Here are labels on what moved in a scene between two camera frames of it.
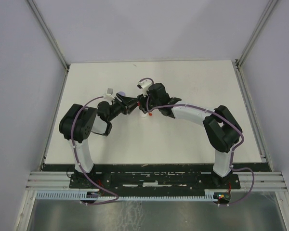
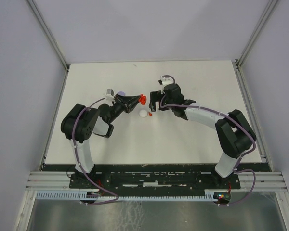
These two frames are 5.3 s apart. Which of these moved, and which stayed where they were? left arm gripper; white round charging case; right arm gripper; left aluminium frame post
Moved: right arm gripper
Stayed: left aluminium frame post; left arm gripper; white round charging case
